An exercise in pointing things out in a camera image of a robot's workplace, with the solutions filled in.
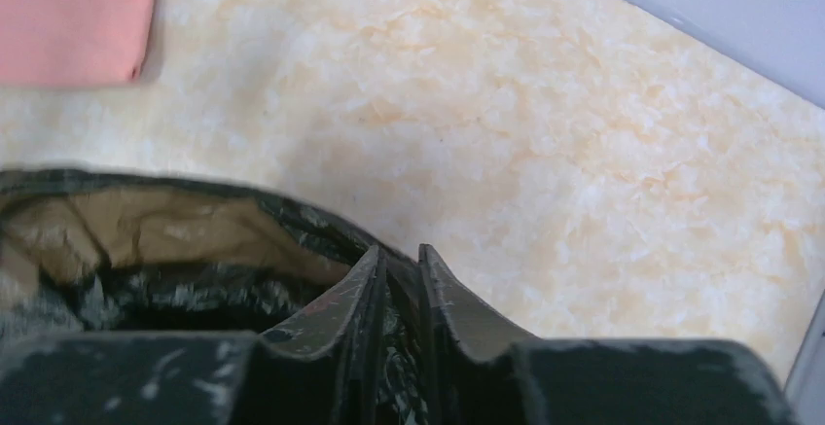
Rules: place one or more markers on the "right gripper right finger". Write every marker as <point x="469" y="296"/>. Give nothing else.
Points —
<point x="481" y="368"/>

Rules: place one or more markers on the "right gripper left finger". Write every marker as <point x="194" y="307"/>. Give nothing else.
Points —
<point x="320" y="366"/>

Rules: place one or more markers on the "black plastic trash bag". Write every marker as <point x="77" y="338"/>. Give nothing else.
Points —
<point x="85" y="252"/>

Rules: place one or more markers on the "pink folded cloth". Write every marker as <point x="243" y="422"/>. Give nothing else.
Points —
<point x="73" y="43"/>

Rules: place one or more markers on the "right aluminium corner post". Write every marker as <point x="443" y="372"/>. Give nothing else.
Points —
<point x="804" y="387"/>

